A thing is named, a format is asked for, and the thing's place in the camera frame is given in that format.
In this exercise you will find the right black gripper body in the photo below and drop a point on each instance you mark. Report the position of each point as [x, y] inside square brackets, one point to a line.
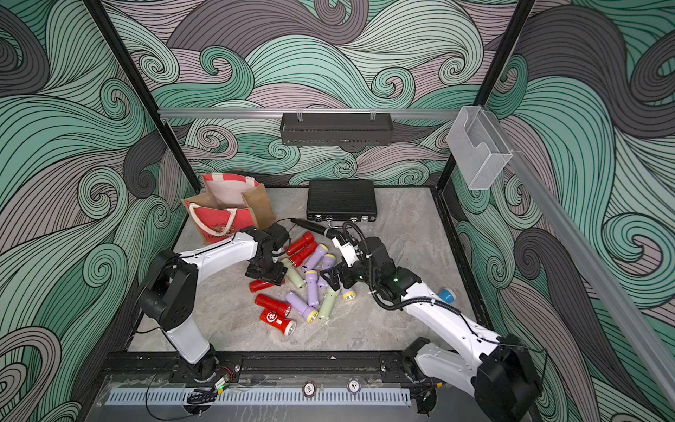
[362, 272]

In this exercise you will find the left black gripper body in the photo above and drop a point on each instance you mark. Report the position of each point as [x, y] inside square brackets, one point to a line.
[269, 271]

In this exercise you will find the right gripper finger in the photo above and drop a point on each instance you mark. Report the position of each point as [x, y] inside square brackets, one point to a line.
[346, 282]
[329, 278]

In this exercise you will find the purple flashlight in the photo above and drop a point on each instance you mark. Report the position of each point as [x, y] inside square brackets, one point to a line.
[328, 263]
[315, 258]
[312, 278]
[308, 312]
[348, 294]

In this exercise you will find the red flashlight single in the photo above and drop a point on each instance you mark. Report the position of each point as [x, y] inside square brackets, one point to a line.
[257, 286]

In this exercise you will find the red flashlight dark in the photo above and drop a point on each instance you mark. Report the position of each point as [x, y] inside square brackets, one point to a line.
[279, 307]

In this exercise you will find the red jute tote bag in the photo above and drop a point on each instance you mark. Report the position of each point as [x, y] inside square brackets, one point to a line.
[230, 203]

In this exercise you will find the red flashlight white rim logo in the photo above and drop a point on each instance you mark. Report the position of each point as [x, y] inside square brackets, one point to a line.
[284, 325]

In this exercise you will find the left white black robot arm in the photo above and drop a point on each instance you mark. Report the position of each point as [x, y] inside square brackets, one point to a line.
[170, 286]

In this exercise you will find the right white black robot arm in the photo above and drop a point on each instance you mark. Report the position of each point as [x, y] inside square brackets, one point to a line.
[497, 371]

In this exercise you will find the green flashlight right lower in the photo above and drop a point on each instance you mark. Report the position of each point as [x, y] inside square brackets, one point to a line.
[328, 304]

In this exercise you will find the green flashlight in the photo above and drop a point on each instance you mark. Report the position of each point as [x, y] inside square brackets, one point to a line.
[328, 304]
[292, 274]

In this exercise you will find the red flashlight top lower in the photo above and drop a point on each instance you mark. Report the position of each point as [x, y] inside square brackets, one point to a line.
[304, 253]

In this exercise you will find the red flashlight top upper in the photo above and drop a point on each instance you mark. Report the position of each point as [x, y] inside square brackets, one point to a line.
[299, 244]

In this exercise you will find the green flashlight left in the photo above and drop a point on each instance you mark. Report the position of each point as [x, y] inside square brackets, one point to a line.
[292, 274]

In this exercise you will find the black microphone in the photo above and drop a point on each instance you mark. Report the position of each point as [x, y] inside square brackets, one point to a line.
[314, 227]

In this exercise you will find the black hard case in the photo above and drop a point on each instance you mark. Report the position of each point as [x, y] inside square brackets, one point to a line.
[341, 200]

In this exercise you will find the small blue object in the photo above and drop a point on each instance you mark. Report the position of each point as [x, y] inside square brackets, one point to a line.
[447, 295]

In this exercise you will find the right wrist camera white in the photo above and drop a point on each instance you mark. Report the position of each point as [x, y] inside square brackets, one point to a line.
[347, 248]

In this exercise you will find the black wall shelf tray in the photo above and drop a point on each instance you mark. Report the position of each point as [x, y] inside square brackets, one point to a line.
[321, 129]

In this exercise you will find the clear plastic wall bin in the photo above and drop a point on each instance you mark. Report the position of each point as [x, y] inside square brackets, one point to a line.
[478, 143]

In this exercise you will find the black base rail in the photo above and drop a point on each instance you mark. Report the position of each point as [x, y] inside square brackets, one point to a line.
[385, 366]

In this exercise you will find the white slotted cable duct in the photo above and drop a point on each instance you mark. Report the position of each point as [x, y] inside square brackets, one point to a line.
[265, 396]

